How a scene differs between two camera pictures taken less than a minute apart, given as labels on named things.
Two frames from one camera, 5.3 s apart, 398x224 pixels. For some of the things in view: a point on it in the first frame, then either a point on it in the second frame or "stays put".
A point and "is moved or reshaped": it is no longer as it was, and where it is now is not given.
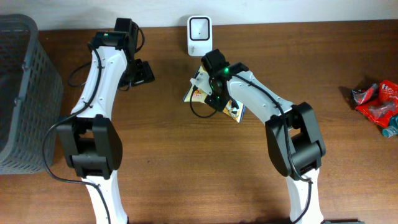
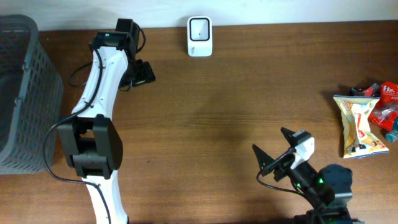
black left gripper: (145, 74) stays put
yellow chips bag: (236, 111) → (358, 140)
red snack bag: (382, 109) stays put
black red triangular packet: (361, 97) stays put
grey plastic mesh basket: (31, 98) stays put
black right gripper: (211, 99) → (265, 161)
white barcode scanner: (199, 35) stays put
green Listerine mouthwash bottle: (392, 129) is moved or reshaped
